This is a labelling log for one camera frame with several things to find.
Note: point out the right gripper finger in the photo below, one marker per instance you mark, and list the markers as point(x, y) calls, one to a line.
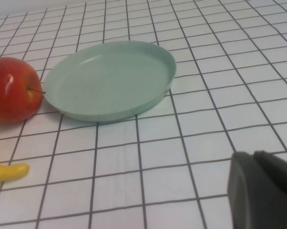
point(260, 195)

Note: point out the gently curved yellow banana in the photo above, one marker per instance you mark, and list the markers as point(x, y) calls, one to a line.
point(7, 171)

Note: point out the red apple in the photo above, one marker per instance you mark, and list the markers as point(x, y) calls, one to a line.
point(12, 90)

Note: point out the pale green round plate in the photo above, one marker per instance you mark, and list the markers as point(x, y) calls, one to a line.
point(109, 81)

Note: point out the white black-grid tablecloth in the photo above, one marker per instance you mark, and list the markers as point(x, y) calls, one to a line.
point(205, 119)

